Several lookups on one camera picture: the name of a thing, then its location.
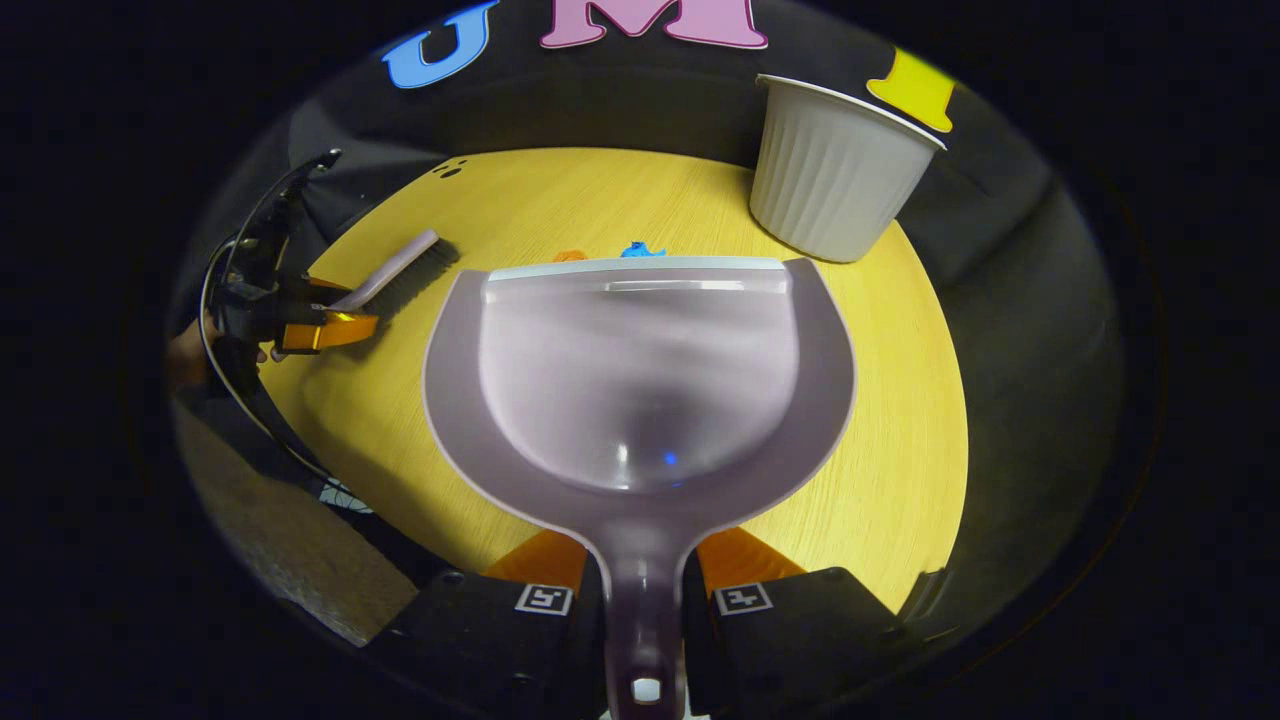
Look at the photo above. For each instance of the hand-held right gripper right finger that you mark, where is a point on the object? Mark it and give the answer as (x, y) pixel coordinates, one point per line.
(800, 640)

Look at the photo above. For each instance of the orange paper trash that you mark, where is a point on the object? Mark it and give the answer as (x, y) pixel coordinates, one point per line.
(570, 256)

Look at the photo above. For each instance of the small lilac broom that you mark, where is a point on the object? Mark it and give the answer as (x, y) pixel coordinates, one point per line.
(400, 265)

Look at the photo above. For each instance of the lilac plastic dustpan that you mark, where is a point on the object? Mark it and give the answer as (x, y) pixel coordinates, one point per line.
(640, 380)

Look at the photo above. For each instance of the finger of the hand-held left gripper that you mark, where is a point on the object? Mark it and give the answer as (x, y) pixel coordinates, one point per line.
(330, 332)
(305, 298)

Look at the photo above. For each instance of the ribbed white garbage bin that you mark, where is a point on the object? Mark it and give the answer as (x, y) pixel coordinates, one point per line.
(830, 180)

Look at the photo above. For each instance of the blue paper trash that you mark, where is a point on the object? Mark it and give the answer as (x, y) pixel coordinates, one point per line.
(642, 250)

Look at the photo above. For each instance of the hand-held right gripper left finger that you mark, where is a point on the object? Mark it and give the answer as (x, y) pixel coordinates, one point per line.
(480, 640)

